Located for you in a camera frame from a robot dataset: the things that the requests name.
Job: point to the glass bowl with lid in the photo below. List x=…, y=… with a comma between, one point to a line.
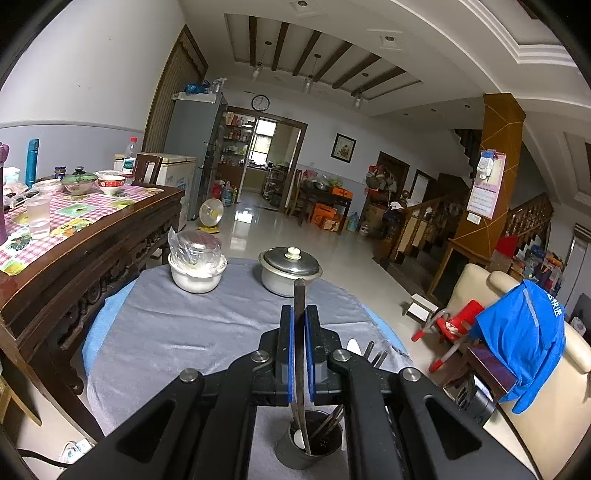
x=79, y=181

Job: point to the aluminium pot lid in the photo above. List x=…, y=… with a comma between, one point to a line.
x=290, y=261

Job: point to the red plastic chair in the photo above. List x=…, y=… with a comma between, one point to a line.
x=455, y=323

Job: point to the white spoon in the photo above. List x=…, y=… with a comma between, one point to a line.
x=353, y=346
x=299, y=439

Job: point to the white step stool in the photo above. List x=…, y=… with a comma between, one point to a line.
x=421, y=307

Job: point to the wooden chair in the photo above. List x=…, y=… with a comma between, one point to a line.
x=147, y=168

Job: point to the white chest freezer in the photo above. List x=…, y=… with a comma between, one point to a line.
x=178, y=180

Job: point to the wooden stair railing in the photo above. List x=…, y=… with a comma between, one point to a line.
x=429, y=221

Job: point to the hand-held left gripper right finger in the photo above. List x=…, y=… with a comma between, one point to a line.
x=308, y=360

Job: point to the brown door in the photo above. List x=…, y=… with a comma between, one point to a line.
x=178, y=87

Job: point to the clear plastic cup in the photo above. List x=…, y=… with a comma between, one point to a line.
x=39, y=217

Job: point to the pink checkered tablecloth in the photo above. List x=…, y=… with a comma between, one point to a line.
x=83, y=207

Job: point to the grey utensil holder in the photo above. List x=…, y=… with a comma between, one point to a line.
x=295, y=454

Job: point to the grey refrigerator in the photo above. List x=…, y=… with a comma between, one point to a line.
x=194, y=134

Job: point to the blue water jug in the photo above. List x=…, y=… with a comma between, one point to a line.
x=353, y=222
x=228, y=194

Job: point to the blue jacket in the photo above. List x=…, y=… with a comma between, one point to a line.
x=521, y=341

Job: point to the round wall clock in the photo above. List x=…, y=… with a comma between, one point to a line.
x=260, y=102

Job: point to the cream sofa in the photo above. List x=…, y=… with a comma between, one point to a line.
x=568, y=415

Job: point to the red and white bowl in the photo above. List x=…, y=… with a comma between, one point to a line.
x=111, y=184

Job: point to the small jar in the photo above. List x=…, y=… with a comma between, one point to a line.
x=60, y=172

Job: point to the round floor fan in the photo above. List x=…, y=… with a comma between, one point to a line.
x=211, y=214

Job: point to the dark wooden side table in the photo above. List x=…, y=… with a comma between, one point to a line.
x=323, y=193

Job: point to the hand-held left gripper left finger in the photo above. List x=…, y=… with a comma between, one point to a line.
x=291, y=355

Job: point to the orange box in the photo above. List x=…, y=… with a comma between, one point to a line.
x=324, y=214

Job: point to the clear plastic bag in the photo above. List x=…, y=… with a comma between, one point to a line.
x=196, y=249

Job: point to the aluminium pot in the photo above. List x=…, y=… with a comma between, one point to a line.
x=281, y=281

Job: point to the light blue tablecloth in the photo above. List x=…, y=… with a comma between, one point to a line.
x=106, y=318

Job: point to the pendant lamp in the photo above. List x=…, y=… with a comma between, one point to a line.
x=308, y=84
x=256, y=71
x=358, y=99

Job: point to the wooden pillar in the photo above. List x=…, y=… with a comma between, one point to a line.
x=489, y=129

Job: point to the framed wall picture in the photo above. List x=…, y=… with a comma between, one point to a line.
x=343, y=148

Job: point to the white power strip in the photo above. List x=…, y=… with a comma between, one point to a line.
x=76, y=451

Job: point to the blue thermos bottle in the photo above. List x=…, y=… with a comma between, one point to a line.
x=32, y=161

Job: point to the carved wooden dining table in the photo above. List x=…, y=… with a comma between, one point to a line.
x=69, y=286

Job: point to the purple bottle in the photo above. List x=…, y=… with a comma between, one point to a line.
x=3, y=194

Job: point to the wall calendar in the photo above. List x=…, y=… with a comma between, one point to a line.
x=485, y=194

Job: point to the red cap water bottle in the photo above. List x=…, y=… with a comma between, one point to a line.
x=130, y=157

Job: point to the grey tablecloth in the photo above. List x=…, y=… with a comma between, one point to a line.
x=184, y=323

